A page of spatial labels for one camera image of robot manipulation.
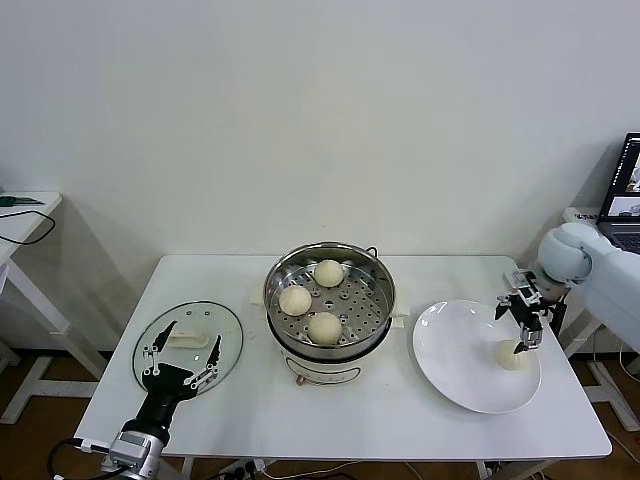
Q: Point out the white electric cooker base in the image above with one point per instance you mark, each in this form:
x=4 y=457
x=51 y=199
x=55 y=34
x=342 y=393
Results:
x=325 y=372

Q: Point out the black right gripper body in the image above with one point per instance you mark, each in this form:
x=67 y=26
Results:
x=529 y=307

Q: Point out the white power strip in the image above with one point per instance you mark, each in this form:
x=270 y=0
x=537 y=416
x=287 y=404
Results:
x=245 y=467

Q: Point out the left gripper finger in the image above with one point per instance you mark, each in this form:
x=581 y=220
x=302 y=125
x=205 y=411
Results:
x=161 y=342
x=215 y=352

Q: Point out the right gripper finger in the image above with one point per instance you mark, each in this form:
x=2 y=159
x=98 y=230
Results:
x=531 y=336
x=502 y=306

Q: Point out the stainless steel steamer basket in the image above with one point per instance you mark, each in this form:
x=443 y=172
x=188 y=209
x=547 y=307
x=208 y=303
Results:
x=350 y=300

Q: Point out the white round plate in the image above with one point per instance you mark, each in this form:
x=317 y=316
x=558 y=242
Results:
x=460 y=360

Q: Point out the flat green tool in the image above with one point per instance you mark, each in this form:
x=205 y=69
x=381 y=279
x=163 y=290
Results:
x=10 y=201

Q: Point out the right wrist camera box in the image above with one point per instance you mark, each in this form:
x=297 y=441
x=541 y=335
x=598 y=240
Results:
x=520 y=280

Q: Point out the round glass pot lid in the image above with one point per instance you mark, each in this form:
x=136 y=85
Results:
x=200 y=320

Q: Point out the white steamed baozi bun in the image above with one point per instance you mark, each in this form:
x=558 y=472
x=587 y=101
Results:
x=328 y=273
x=325 y=327
x=510 y=361
x=295 y=300

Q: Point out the dark grey laptop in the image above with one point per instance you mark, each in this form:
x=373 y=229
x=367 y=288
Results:
x=625 y=200

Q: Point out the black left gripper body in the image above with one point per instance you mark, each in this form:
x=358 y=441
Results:
x=167 y=382

